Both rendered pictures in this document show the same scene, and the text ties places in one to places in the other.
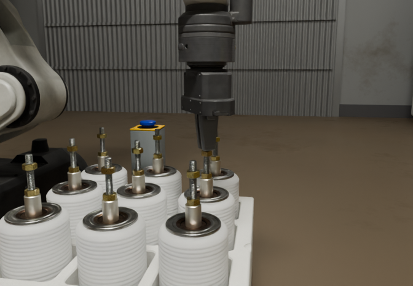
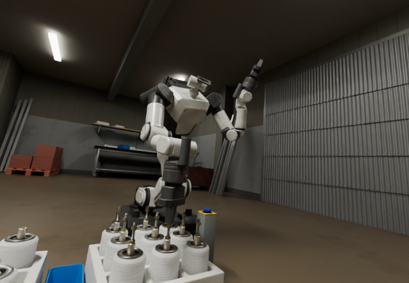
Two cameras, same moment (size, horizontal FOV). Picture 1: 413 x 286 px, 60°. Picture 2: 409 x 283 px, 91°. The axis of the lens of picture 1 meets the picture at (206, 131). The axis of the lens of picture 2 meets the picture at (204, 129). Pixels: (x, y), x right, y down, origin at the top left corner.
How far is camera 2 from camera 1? 0.64 m
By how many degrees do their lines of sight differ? 53
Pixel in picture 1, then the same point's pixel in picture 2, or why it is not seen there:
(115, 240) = (109, 247)
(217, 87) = (165, 193)
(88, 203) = (140, 235)
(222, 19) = (171, 164)
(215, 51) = (166, 177)
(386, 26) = not seen: outside the picture
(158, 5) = (325, 145)
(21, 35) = not seen: hidden behind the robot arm
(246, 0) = (182, 156)
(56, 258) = not seen: hidden behind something
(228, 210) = (162, 259)
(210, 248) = (118, 264)
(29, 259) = (102, 245)
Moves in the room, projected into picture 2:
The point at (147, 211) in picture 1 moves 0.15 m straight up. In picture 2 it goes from (145, 246) to (151, 202)
